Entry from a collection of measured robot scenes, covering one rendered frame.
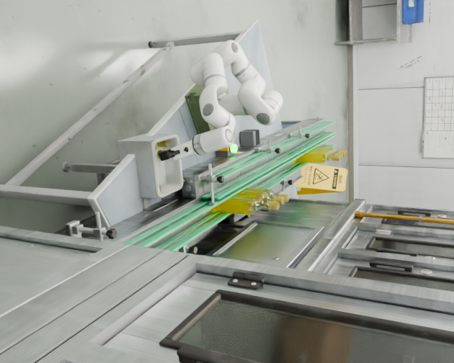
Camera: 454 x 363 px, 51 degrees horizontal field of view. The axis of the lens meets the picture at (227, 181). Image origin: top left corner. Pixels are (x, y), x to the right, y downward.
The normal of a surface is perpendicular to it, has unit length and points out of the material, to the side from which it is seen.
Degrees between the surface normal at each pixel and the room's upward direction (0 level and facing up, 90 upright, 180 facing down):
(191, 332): 90
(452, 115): 90
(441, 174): 90
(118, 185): 0
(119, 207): 0
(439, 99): 90
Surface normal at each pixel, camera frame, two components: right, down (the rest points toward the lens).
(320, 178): -0.19, -0.29
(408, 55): -0.47, 0.25
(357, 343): -0.07, -0.97
